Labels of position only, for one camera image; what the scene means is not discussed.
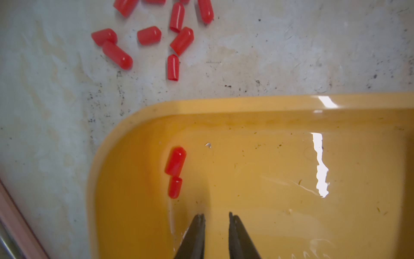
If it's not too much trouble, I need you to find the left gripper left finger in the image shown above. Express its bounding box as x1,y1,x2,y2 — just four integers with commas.
174,214,206,259

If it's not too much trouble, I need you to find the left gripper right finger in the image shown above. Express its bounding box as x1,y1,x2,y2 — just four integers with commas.
229,212,261,259

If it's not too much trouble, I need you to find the red sleeve cluster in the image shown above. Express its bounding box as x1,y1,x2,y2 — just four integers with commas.
165,147,187,199

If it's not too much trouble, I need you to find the yellow plastic storage box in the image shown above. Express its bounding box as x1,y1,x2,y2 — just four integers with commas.
86,93,414,259

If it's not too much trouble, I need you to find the pink plastic tray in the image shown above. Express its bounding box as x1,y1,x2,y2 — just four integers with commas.
1,184,48,259

